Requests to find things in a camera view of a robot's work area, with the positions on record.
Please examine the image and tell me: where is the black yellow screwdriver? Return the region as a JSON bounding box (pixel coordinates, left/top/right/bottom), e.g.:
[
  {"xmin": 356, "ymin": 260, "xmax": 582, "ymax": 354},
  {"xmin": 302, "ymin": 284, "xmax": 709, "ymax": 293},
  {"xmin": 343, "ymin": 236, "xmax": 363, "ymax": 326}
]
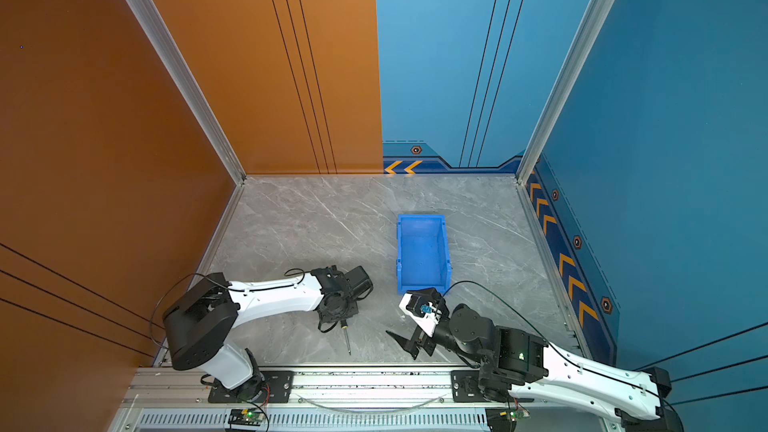
[{"xmin": 340, "ymin": 319, "xmax": 352, "ymax": 355}]

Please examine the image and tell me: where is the grey cable on rail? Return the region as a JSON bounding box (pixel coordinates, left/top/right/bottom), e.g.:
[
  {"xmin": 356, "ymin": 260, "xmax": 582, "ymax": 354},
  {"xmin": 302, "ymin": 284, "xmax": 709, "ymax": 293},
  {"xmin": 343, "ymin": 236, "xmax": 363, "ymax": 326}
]
[{"xmin": 298, "ymin": 395, "xmax": 448, "ymax": 415}]

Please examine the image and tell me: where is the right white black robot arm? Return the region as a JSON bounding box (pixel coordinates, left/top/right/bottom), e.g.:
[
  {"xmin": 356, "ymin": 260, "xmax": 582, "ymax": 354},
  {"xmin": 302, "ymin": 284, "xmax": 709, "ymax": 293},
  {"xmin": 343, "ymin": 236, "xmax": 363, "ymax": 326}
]
[{"xmin": 393, "ymin": 288, "xmax": 684, "ymax": 431}]

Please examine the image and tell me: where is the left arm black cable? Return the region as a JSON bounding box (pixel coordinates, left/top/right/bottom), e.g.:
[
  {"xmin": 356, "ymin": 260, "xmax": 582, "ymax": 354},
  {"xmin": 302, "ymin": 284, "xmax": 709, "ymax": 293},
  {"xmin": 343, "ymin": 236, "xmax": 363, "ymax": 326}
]
[{"xmin": 148, "ymin": 266, "xmax": 313, "ymax": 349}]

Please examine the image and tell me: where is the right small circuit board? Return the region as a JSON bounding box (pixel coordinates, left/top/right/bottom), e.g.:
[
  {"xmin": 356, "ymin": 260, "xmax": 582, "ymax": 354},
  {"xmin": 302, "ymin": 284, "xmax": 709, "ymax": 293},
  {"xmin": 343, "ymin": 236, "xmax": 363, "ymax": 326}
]
[{"xmin": 485, "ymin": 408, "xmax": 530, "ymax": 432}]

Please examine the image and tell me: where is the left aluminium corner post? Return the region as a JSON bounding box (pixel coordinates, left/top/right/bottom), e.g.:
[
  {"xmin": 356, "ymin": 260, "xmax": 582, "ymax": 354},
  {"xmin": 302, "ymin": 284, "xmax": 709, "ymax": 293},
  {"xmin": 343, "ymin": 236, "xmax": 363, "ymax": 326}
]
[{"xmin": 125, "ymin": 0, "xmax": 247, "ymax": 186}]

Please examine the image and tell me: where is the left green circuit board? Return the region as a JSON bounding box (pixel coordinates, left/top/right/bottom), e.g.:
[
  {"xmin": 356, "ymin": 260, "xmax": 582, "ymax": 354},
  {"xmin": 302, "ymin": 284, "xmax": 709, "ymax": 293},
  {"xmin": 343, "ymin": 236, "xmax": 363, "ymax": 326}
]
[{"xmin": 226, "ymin": 408, "xmax": 269, "ymax": 431}]

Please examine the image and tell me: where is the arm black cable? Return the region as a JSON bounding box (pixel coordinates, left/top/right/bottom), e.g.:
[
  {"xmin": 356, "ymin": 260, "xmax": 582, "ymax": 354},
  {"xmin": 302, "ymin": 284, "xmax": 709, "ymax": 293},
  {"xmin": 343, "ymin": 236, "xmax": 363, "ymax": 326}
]
[
  {"xmin": 440, "ymin": 280, "xmax": 685, "ymax": 427},
  {"xmin": 148, "ymin": 266, "xmax": 313, "ymax": 349}
]

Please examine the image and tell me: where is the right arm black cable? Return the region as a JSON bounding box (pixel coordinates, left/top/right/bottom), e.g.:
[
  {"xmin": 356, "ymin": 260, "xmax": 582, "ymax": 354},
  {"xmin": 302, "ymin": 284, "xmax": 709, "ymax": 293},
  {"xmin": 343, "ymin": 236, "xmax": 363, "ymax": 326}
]
[{"xmin": 440, "ymin": 280, "xmax": 685, "ymax": 427}]

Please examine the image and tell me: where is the right aluminium corner post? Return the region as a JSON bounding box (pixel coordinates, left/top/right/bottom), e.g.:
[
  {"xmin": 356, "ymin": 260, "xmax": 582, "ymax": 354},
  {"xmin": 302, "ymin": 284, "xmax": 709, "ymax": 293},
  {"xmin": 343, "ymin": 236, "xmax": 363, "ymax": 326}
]
[{"xmin": 516, "ymin": 0, "xmax": 615, "ymax": 186}]

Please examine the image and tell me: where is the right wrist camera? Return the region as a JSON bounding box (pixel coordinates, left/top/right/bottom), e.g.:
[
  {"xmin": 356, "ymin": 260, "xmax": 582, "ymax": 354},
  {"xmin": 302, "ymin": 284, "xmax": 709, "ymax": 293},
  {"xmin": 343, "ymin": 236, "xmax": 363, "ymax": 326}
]
[{"xmin": 405, "ymin": 287, "xmax": 444, "ymax": 318}]

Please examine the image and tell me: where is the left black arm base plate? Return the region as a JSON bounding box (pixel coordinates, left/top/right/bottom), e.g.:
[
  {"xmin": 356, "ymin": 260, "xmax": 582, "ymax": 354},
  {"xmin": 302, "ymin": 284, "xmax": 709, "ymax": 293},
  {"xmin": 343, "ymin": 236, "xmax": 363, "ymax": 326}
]
[{"xmin": 201, "ymin": 370, "xmax": 294, "ymax": 405}]

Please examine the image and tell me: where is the aluminium front rail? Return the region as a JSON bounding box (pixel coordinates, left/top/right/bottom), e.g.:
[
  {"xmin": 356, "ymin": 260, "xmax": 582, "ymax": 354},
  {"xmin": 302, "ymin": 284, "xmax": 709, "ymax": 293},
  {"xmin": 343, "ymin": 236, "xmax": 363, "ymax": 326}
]
[{"xmin": 110, "ymin": 365, "xmax": 634, "ymax": 432}]

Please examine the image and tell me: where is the aluminium corner post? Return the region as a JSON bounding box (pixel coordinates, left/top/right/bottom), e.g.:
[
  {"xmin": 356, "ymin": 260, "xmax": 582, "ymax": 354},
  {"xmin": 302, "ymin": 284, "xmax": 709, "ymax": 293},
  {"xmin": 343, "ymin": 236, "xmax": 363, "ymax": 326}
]
[
  {"xmin": 125, "ymin": 0, "xmax": 247, "ymax": 186},
  {"xmin": 516, "ymin": 0, "xmax": 615, "ymax": 186}
]

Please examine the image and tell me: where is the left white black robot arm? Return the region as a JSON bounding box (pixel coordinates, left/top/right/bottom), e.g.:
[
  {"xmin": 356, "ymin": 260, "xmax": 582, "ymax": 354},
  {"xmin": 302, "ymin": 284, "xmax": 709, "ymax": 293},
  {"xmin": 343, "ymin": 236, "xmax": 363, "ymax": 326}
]
[{"xmin": 162, "ymin": 265, "xmax": 374, "ymax": 402}]

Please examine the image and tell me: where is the blue plastic bin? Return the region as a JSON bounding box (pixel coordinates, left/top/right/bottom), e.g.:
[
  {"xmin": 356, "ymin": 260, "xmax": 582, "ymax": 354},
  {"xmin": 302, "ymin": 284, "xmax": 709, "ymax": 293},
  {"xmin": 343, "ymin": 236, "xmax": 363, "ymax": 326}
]
[{"xmin": 396, "ymin": 214, "xmax": 452, "ymax": 295}]

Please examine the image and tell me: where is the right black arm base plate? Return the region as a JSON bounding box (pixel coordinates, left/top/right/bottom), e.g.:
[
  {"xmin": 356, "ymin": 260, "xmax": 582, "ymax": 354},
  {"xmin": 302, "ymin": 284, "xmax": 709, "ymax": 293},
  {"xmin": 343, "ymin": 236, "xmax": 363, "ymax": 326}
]
[{"xmin": 450, "ymin": 369, "xmax": 526, "ymax": 403}]

